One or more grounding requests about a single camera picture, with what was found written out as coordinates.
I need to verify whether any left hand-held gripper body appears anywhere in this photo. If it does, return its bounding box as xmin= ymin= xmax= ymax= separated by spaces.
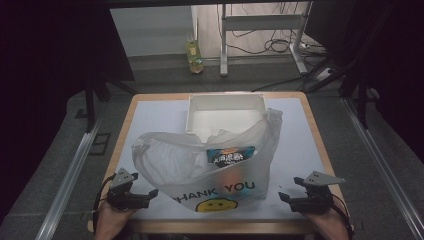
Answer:
xmin=106 ymin=167 xmax=151 ymax=211

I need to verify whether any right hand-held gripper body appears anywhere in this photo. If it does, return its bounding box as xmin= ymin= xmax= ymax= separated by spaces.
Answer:
xmin=289 ymin=170 xmax=347 ymax=214

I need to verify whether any translucent printed plastic bag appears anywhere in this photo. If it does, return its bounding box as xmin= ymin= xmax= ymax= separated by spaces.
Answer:
xmin=130 ymin=108 xmax=284 ymax=213

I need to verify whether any person's left hand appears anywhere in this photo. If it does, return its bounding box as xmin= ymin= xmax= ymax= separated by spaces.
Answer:
xmin=94 ymin=199 xmax=136 ymax=240

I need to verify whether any person's right hand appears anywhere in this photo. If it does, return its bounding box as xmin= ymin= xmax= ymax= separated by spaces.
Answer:
xmin=304 ymin=205 xmax=352 ymax=240

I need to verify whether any black floor plate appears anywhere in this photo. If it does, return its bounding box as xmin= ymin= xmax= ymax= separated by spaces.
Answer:
xmin=88 ymin=132 xmax=112 ymax=156

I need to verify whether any orange packet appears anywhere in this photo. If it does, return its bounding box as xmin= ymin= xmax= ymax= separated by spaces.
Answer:
xmin=214 ymin=168 xmax=248 ymax=195

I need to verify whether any white table mat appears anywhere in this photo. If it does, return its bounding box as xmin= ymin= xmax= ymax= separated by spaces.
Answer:
xmin=114 ymin=97 xmax=329 ymax=221

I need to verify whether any blue snack packet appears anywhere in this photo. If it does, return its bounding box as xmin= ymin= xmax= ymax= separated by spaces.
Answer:
xmin=206 ymin=145 xmax=257 ymax=168

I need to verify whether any wooden table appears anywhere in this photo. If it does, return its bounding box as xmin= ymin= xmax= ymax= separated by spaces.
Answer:
xmin=87 ymin=91 xmax=348 ymax=235

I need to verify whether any black metal stand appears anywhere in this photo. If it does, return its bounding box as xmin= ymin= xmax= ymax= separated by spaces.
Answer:
xmin=299 ymin=54 xmax=372 ymax=130
xmin=82 ymin=71 xmax=138 ymax=134

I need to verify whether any white plastic box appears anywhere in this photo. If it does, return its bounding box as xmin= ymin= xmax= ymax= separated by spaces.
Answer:
xmin=185 ymin=93 xmax=268 ymax=136

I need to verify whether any white power strip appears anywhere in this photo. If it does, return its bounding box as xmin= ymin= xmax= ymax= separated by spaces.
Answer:
xmin=313 ymin=66 xmax=335 ymax=83

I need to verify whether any black curtain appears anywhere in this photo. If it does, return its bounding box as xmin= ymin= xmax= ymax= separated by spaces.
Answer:
xmin=0 ymin=0 xmax=135 ymax=223
xmin=304 ymin=0 xmax=424 ymax=163

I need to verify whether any yellow drink bottle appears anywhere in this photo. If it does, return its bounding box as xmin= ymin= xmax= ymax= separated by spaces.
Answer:
xmin=185 ymin=32 xmax=205 ymax=75

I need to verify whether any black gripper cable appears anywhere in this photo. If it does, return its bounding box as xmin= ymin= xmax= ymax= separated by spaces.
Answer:
xmin=329 ymin=193 xmax=355 ymax=240
xmin=91 ymin=175 xmax=116 ymax=234

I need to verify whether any aluminium floor rail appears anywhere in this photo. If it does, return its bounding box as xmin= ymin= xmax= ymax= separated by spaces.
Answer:
xmin=341 ymin=96 xmax=424 ymax=240
xmin=34 ymin=109 xmax=108 ymax=240

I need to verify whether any tangle of black floor cables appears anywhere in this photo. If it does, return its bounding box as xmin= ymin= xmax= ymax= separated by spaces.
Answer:
xmin=229 ymin=3 xmax=329 ymax=58

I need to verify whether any white metal desk frame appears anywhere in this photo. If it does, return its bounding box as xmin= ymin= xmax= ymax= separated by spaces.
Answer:
xmin=218 ymin=1 xmax=313 ymax=78

